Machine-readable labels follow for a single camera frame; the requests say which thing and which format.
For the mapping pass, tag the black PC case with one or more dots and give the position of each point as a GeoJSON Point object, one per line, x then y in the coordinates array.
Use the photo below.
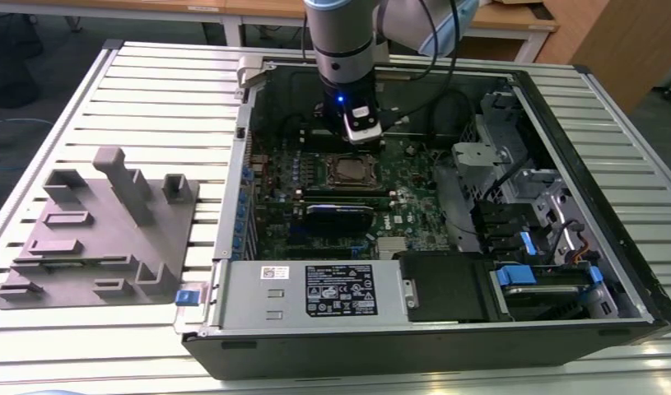
{"type": "Point", "coordinates": [368, 358]}

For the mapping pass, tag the blue plastic clip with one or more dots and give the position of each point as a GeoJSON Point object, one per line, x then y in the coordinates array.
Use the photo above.
{"type": "Point", "coordinates": [186, 298]}

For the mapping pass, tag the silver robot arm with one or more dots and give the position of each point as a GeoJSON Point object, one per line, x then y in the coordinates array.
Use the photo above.
{"type": "Point", "coordinates": [340, 41]}

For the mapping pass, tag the grey parts rack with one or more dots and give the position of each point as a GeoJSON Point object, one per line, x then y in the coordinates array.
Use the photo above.
{"type": "Point", "coordinates": [109, 247]}

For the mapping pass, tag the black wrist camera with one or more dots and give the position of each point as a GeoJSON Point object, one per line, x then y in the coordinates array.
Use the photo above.
{"type": "Point", "coordinates": [320, 111]}

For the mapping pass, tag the silver power supply unit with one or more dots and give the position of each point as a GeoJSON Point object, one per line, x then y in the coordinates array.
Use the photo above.
{"type": "Point", "coordinates": [246, 296]}

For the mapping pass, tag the silver metal bracket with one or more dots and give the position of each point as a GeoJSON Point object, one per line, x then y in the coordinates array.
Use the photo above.
{"type": "Point", "coordinates": [477, 158]}

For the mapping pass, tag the wooden cabinet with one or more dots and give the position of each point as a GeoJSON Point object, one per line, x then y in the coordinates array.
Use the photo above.
{"type": "Point", "coordinates": [631, 41]}

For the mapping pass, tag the black office chair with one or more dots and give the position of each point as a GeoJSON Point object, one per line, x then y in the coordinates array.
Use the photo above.
{"type": "Point", "coordinates": [10, 78]}

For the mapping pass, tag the wooden desk white frame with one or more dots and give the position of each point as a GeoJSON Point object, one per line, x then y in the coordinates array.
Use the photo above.
{"type": "Point", "coordinates": [148, 5]}

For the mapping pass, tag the blue disk carrier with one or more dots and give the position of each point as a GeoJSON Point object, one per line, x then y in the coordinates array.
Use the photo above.
{"type": "Point", "coordinates": [515, 275]}

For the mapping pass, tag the green motherboard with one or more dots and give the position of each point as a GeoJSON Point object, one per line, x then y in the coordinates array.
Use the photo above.
{"type": "Point", "coordinates": [423, 207]}

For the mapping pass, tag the blue plastic latch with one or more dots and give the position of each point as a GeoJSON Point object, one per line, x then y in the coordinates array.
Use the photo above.
{"type": "Point", "coordinates": [525, 243]}

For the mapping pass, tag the silver chipset heatsink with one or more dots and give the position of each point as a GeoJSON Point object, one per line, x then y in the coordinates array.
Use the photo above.
{"type": "Point", "coordinates": [392, 246]}

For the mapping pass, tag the black plastic bracket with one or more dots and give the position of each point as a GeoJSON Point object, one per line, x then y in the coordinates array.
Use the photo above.
{"type": "Point", "coordinates": [501, 222]}

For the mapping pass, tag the black graphics card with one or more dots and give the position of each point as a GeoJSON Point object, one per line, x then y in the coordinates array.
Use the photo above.
{"type": "Point", "coordinates": [337, 226]}

